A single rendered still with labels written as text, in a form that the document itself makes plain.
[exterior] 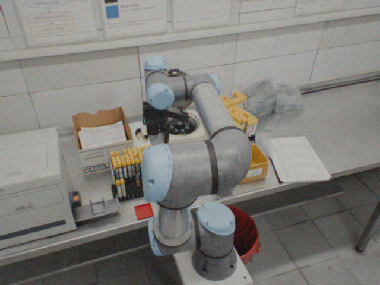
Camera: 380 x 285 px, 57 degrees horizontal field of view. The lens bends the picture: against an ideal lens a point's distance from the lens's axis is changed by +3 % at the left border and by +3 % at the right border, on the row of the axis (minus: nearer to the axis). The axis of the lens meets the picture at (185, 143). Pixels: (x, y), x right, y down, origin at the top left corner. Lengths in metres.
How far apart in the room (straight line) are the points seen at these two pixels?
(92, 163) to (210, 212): 0.69
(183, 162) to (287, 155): 1.10
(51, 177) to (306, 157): 1.13
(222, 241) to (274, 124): 0.99
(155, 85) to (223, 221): 0.45
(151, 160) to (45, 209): 0.72
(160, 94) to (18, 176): 0.54
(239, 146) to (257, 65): 1.33
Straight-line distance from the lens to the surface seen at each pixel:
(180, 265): 1.24
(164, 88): 1.00
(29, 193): 1.27
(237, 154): 0.70
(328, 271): 2.47
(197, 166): 0.67
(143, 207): 1.45
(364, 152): 1.91
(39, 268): 2.14
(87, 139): 1.72
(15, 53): 1.66
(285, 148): 1.77
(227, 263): 1.18
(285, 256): 2.44
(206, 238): 1.07
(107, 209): 1.41
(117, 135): 1.72
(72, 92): 1.78
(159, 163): 0.66
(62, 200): 1.30
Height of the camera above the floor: 1.97
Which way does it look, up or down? 39 degrees down
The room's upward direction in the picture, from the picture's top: 1 degrees clockwise
